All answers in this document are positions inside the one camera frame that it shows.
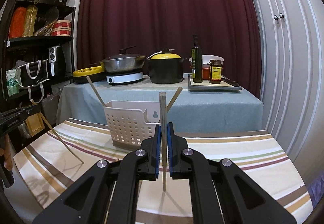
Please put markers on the sauce jar yellow label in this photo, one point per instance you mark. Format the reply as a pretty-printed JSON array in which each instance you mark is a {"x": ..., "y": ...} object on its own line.
[{"x": 215, "y": 71}]

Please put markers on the wooden chopstick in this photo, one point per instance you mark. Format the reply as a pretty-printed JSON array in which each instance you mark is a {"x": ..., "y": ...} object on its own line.
[
  {"x": 174, "y": 98},
  {"x": 59, "y": 138},
  {"x": 95, "y": 90},
  {"x": 163, "y": 124}
]

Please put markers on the green white packet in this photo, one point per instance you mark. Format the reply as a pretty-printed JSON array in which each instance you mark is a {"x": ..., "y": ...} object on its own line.
[{"x": 12, "y": 84}]

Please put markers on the orange package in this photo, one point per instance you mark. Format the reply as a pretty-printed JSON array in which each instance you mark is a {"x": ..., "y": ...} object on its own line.
[{"x": 16, "y": 29}]

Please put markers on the yellow lidded flat pan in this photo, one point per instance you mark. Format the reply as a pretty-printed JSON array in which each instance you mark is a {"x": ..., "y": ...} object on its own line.
[{"x": 96, "y": 74}]

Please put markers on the wooden board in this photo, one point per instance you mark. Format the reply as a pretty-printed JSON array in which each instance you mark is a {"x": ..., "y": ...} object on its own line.
[{"x": 34, "y": 124}]

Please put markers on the black handled knife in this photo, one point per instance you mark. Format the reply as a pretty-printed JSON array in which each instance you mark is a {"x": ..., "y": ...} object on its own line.
[{"x": 231, "y": 82}]

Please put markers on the gold package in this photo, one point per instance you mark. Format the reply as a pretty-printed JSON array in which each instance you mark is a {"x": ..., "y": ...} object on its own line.
[{"x": 30, "y": 19}]

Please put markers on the maroon curtain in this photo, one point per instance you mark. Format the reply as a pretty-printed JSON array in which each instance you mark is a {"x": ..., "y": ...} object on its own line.
[{"x": 226, "y": 28}]

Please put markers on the person left hand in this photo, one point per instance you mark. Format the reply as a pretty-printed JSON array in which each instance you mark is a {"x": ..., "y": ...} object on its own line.
[{"x": 6, "y": 153}]

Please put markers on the beige placemat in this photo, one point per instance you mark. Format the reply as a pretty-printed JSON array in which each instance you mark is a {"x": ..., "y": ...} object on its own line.
[{"x": 144, "y": 84}]

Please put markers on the black shelving unit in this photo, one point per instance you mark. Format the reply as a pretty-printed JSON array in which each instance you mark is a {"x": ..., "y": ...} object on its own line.
[{"x": 29, "y": 49}]

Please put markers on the dark olive oil bottle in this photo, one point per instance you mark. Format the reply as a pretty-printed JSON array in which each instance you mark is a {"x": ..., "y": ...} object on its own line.
[{"x": 197, "y": 61}]

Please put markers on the red jar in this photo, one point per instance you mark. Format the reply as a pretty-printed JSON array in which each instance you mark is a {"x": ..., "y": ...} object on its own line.
[{"x": 206, "y": 72}]

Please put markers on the steel wok with lid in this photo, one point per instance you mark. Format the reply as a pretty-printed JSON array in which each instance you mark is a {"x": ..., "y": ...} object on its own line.
[{"x": 126, "y": 62}]

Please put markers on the red striped round tins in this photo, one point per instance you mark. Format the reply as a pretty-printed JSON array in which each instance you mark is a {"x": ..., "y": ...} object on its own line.
[{"x": 61, "y": 28}]

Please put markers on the white perforated utensil holder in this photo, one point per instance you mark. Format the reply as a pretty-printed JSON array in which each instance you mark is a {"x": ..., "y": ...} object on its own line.
[{"x": 131, "y": 122}]

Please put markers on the white cabinet doors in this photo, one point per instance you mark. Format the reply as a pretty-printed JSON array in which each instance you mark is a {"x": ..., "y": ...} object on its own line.
[{"x": 292, "y": 70}]

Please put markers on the grey cutting board tray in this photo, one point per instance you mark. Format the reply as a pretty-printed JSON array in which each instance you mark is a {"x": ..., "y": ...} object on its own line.
[{"x": 207, "y": 86}]

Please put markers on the black air fryer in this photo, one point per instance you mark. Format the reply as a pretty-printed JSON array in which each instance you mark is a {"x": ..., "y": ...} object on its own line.
[{"x": 56, "y": 63}]

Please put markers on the white bowl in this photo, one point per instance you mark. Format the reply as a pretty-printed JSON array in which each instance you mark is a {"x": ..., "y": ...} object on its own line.
[{"x": 208, "y": 58}]

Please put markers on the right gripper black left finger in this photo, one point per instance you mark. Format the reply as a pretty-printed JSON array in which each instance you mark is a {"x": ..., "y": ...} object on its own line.
[{"x": 107, "y": 192}]

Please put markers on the white induction cooker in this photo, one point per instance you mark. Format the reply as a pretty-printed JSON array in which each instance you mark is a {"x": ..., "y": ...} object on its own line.
[{"x": 119, "y": 78}]

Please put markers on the black white tote bag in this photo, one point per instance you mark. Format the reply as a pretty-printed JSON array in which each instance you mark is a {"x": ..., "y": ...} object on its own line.
[{"x": 32, "y": 75}]

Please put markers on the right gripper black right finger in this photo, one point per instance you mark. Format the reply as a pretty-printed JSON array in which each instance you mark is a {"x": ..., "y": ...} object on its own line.
[{"x": 220, "y": 191}]

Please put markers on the black pot yellow lid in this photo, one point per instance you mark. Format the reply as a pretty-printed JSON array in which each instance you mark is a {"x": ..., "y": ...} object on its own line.
[{"x": 165, "y": 68}]

